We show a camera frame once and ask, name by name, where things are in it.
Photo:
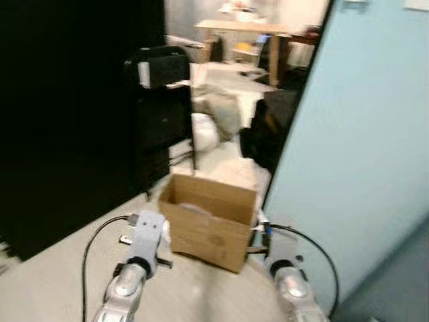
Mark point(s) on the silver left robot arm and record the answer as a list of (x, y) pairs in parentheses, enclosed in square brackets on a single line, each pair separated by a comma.
[(124, 295)]

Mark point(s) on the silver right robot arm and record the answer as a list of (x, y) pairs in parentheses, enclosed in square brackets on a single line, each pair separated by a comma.
[(295, 295)]

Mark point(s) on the brown cardboard trash box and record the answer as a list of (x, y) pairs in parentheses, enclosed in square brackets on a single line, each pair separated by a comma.
[(208, 238)]

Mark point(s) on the white cloth bundle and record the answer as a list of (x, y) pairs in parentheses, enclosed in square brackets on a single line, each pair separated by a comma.
[(204, 131)]

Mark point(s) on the black folding chair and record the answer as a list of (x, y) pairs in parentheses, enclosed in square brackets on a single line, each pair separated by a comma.
[(161, 121)]

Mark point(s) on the grey beige garment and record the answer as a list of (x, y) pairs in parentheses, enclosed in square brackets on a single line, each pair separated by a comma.
[(218, 107)]

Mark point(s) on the black door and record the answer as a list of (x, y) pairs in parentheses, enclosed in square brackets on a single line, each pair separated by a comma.
[(67, 121)]

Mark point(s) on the light wooden table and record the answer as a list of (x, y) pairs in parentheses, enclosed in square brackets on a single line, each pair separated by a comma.
[(241, 27)]

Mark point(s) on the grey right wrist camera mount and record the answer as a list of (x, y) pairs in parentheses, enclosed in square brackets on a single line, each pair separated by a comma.
[(281, 247)]

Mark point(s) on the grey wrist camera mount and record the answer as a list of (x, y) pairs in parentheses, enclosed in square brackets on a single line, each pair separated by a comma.
[(281, 247), (147, 235)]

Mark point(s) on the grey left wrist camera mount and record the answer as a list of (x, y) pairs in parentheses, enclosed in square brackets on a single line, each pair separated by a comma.
[(147, 235)]

